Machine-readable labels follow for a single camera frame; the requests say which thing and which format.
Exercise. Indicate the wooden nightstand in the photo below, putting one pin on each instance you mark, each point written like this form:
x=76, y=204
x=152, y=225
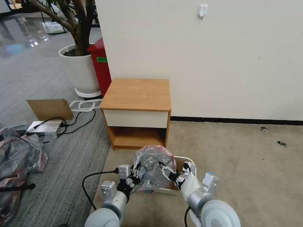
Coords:
x=137, y=94

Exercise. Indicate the white plant pot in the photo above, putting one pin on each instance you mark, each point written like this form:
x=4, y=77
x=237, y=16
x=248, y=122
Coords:
x=80, y=73

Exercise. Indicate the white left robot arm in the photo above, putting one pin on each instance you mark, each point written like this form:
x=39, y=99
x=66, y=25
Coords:
x=107, y=212

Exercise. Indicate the white nightstand drawer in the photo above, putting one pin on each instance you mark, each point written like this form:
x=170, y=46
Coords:
x=136, y=118

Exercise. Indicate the white wall hook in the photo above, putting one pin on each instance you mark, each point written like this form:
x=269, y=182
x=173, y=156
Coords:
x=202, y=10

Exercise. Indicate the translucent grey pink garbage bag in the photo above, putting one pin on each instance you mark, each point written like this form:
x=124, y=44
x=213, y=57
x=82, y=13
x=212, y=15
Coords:
x=151, y=163

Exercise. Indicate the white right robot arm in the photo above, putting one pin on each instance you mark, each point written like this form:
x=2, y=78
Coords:
x=213, y=210

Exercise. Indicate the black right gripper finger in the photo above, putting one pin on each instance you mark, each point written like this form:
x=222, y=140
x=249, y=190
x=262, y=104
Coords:
x=168, y=173
x=185, y=170

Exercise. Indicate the black rod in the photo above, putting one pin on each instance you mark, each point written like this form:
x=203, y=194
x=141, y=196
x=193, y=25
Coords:
x=21, y=187

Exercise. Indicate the pile of plastic bags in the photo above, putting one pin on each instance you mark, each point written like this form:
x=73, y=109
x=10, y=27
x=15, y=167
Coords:
x=16, y=160

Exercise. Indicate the white blue box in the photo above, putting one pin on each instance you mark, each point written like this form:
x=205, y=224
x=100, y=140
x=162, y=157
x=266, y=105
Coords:
x=53, y=27

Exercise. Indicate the white pot saucer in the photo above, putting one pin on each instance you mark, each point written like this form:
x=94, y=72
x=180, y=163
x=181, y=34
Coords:
x=87, y=94

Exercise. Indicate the silver flat device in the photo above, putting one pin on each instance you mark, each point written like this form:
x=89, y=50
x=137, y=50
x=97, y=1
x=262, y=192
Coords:
x=42, y=126

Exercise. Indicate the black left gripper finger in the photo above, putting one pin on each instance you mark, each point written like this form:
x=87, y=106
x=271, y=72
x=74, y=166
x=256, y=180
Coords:
x=132, y=181
x=134, y=170

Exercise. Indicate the red box with green label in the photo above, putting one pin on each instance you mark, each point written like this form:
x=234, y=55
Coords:
x=101, y=71

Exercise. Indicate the brown tree trunk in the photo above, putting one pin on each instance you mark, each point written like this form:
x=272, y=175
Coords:
x=79, y=28

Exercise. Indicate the small dark floor scrap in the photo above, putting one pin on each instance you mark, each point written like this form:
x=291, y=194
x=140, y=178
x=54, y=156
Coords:
x=264, y=129
x=282, y=143

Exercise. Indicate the white trash can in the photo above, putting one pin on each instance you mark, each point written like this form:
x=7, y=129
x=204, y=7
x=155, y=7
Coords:
x=187, y=159

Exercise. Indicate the brown cardboard sheet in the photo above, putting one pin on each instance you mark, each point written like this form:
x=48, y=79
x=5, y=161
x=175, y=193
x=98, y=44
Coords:
x=51, y=109

